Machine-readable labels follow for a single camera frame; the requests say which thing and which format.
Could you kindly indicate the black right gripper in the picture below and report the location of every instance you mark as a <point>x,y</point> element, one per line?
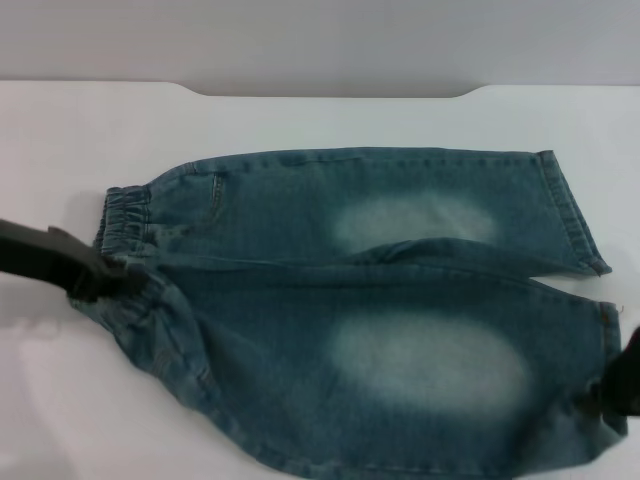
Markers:
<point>625,380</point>

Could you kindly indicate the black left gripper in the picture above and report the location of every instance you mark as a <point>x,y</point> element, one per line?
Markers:
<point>27,250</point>

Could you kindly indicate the blue denim shorts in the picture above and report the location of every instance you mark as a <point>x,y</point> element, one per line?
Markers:
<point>300,360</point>

